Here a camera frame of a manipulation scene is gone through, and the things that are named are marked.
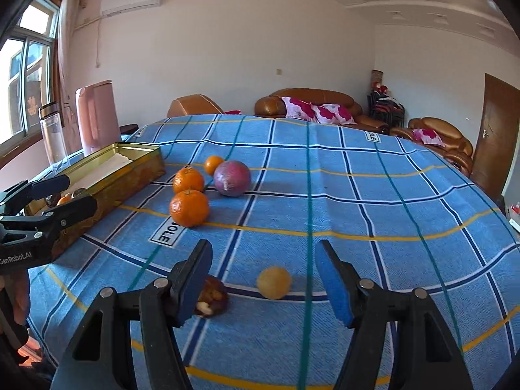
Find window with frame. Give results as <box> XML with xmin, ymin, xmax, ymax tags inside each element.
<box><xmin>1</xmin><ymin>0</ymin><xmax>59</xmax><ymax>157</ymax></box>

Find pink electric kettle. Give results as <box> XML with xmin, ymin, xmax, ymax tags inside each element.
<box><xmin>75</xmin><ymin>80</ymin><xmax>121</xmax><ymax>157</ymax></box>

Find pink floral pillow left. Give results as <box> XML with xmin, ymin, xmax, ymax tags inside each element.
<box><xmin>281</xmin><ymin>97</ymin><xmax>317</xmax><ymax>123</ymax></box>

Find brown leather armchair left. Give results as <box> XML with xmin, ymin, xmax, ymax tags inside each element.
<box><xmin>167</xmin><ymin>94</ymin><xmax>224</xmax><ymax>118</ymax></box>

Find medium orange mandarin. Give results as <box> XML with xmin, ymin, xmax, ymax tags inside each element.
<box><xmin>173</xmin><ymin>165</ymin><xmax>204</xmax><ymax>195</ymax></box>

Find person's hand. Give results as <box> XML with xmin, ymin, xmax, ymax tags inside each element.
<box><xmin>1</xmin><ymin>269</ymin><xmax>30</xmax><ymax>325</ymax></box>

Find pink floral pillow right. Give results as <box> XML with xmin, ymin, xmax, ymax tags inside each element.
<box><xmin>313</xmin><ymin>104</ymin><xmax>355</xmax><ymax>126</ymax></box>

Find pale yellow round fruit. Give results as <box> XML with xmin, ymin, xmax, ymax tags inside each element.
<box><xmin>256</xmin><ymin>266</ymin><xmax>292</xmax><ymax>300</ymax></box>

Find brown leather armchair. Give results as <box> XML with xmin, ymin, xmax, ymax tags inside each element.
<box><xmin>390</xmin><ymin>117</ymin><xmax>473</xmax><ymax>177</ymax></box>
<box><xmin>167</xmin><ymin>94</ymin><xmax>224</xmax><ymax>118</ymax></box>

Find floral pillow on armchair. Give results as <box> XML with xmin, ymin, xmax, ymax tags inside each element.
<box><xmin>411</xmin><ymin>128</ymin><xmax>445</xmax><ymax>148</ymax></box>

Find dark brown wrinkled fruit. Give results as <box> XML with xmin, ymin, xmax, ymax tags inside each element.
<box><xmin>194</xmin><ymin>275</ymin><xmax>228</xmax><ymax>318</ymax></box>

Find brown wooden door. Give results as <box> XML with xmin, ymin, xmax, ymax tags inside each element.
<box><xmin>471</xmin><ymin>73</ymin><xmax>519</xmax><ymax>200</ymax></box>

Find small orange kumquat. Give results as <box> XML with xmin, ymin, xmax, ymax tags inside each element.
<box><xmin>203</xmin><ymin>155</ymin><xmax>225</xmax><ymax>176</ymax></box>

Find pink floral pillow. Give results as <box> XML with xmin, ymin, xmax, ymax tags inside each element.
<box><xmin>281</xmin><ymin>97</ymin><xmax>317</xmax><ymax>123</ymax></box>
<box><xmin>313</xmin><ymin>104</ymin><xmax>355</xmax><ymax>126</ymax></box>

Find white wall air conditioner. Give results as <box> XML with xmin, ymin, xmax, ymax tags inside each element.
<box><xmin>99</xmin><ymin>0</ymin><xmax>161</xmax><ymax>17</ymax></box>

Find blue plaid tablecloth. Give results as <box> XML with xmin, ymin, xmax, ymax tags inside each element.
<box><xmin>28</xmin><ymin>115</ymin><xmax>519</xmax><ymax>389</ymax></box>

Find gold metal tin box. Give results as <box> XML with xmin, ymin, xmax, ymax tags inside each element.
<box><xmin>51</xmin><ymin>143</ymin><xmax>165</xmax><ymax>259</ymax></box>

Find large orange mandarin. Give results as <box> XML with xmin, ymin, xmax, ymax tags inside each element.
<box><xmin>169</xmin><ymin>189</ymin><xmax>210</xmax><ymax>228</ymax></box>

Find dark stool seat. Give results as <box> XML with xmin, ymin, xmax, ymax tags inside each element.
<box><xmin>119</xmin><ymin>124</ymin><xmax>139</xmax><ymax>135</ymax></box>

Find dark stacked stools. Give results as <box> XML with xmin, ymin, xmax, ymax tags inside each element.
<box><xmin>368</xmin><ymin>90</ymin><xmax>405</xmax><ymax>128</ymax></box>

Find brown leather sofa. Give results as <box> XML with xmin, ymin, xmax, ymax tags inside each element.
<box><xmin>255</xmin><ymin>88</ymin><xmax>390</xmax><ymax>135</ymax></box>

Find clear glass bottle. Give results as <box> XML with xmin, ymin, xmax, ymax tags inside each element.
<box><xmin>39</xmin><ymin>101</ymin><xmax>68</xmax><ymax>171</ymax></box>

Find brown leather armchair right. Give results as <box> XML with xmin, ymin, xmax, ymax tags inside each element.
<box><xmin>390</xmin><ymin>117</ymin><xmax>473</xmax><ymax>177</ymax></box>

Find pink curtain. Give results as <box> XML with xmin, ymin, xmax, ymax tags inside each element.
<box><xmin>57</xmin><ymin>0</ymin><xmax>88</xmax><ymax>153</ymax></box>

